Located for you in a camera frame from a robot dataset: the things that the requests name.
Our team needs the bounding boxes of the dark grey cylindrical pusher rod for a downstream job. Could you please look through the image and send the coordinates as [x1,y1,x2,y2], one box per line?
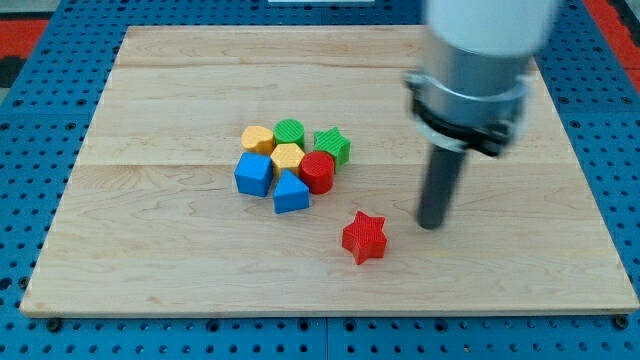
[417,145,466,230]

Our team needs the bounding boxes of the red star block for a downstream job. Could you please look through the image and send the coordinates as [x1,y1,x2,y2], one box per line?
[341,211,387,265]

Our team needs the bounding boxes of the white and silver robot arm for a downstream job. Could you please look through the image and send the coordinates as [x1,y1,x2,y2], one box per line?
[404,0,560,230]

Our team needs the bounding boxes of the green star block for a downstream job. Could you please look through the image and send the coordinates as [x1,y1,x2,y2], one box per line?
[314,127,351,173]

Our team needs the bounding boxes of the red cylinder block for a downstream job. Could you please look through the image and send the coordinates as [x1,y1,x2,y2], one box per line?
[299,151,335,194]

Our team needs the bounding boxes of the blue triangle block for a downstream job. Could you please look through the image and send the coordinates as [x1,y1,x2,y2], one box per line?
[273,170,311,214]

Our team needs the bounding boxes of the yellow hexagon block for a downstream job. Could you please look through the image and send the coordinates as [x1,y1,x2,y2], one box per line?
[270,143,305,178]

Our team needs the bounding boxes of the green cylinder block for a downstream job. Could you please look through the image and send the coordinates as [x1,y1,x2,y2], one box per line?
[273,118,305,149]

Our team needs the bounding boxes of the yellow heart block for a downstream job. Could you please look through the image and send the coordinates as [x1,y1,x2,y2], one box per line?
[240,125,275,156]

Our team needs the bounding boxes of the blue cube block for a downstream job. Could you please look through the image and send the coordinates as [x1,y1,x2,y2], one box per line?
[234,152,273,197]

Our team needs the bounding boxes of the light wooden board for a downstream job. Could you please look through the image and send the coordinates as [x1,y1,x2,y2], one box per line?
[21,25,639,318]

